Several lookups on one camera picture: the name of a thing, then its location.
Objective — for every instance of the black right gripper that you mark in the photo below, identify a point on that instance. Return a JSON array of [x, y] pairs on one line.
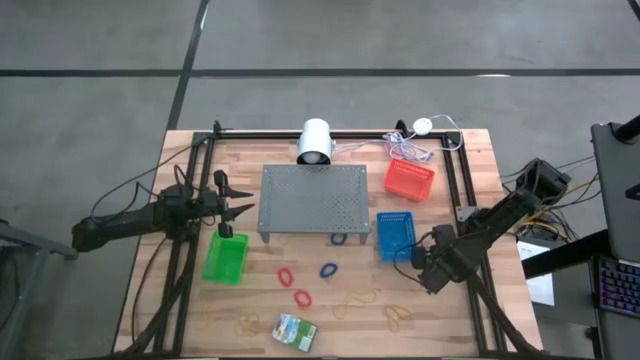
[[445, 265]]

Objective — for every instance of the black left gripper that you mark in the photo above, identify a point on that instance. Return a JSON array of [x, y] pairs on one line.
[[220, 205]]

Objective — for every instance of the grey perforated metal shelf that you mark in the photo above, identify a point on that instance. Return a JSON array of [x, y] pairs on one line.
[[315, 200]]

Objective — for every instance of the large green crayon box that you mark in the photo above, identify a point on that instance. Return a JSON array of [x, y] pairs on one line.
[[295, 332]]

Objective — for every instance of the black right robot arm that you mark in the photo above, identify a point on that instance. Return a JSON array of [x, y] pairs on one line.
[[505, 207]]

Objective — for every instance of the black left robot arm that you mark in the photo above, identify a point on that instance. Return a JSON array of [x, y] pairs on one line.
[[125, 222]]

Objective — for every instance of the black desk board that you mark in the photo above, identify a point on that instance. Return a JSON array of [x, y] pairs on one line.
[[560, 257]]

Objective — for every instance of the blue plastic basket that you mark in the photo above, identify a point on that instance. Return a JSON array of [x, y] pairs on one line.
[[395, 235]]

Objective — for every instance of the green plastic basket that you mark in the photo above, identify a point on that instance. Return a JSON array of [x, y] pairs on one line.
[[225, 260]]

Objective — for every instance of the red plastic basket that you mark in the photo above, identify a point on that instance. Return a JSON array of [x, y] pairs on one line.
[[407, 180]]

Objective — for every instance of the white paper sheet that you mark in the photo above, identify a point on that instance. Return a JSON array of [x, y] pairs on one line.
[[542, 292]]

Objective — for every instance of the white round puck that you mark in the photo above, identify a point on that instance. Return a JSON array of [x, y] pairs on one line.
[[422, 126]]

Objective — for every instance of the backlit keyboard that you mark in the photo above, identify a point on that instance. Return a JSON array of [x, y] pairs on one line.
[[622, 287]]

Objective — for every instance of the grey metal table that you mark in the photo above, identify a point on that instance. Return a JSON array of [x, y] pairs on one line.
[[30, 245]]

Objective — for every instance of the black pole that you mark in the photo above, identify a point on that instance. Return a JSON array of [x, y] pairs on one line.
[[629, 129]]

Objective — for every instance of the silver frame bracket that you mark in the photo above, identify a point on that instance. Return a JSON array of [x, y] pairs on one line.
[[465, 214]]

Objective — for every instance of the black aluminium table frame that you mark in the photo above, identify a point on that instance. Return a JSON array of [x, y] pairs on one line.
[[260, 135]]

